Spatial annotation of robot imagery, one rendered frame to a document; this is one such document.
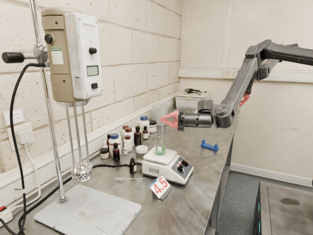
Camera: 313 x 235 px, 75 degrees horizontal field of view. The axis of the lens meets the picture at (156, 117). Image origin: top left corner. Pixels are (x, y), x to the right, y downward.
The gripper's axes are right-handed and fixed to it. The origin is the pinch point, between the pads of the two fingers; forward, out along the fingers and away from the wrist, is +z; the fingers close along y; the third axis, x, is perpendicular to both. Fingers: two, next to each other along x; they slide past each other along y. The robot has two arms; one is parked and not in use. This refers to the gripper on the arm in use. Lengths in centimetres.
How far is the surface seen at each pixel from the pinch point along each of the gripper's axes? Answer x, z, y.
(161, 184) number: 23.3, -1.1, 11.5
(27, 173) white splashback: 16, 47, 23
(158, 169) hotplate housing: 20.6, 1.2, 5.5
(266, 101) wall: 19, -87, -131
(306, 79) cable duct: -4, -113, -119
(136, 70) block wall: -16, 27, -64
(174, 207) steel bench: 25.6, -6.8, 21.1
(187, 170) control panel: 22.0, -10.8, 2.3
